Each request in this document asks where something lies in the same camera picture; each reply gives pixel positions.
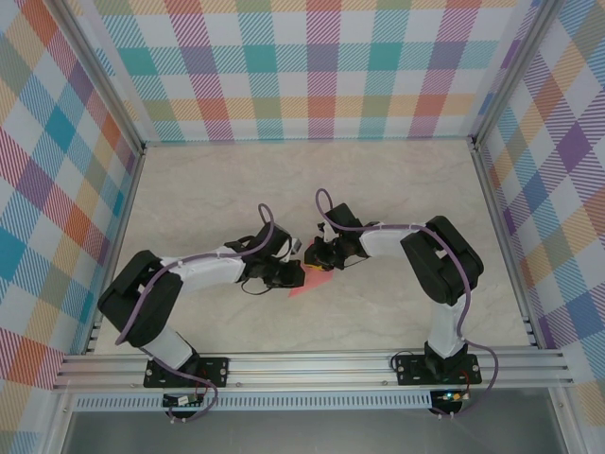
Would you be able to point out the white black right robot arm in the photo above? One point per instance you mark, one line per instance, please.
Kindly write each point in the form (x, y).
(383, 241)

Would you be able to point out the grey metal panel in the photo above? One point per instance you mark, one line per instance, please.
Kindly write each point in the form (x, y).
(307, 432)

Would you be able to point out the aluminium frame post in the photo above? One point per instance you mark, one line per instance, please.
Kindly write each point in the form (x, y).
(103, 78)
(509, 71)

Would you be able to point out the aluminium side rail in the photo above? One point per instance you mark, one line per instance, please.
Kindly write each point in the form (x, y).
(116, 250)
(506, 250)

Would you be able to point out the small circuit board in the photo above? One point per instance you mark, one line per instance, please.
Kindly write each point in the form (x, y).
(451, 396)
(182, 401)

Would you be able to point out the pink square paper sheet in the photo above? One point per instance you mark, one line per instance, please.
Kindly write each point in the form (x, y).
(312, 284)

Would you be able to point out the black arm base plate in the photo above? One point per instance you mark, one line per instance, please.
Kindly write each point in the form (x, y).
(406, 371)
(217, 371)

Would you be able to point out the aluminium mounting rail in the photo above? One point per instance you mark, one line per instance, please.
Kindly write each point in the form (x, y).
(307, 371)

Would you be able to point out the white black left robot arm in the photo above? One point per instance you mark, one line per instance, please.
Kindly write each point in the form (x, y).
(208, 269)

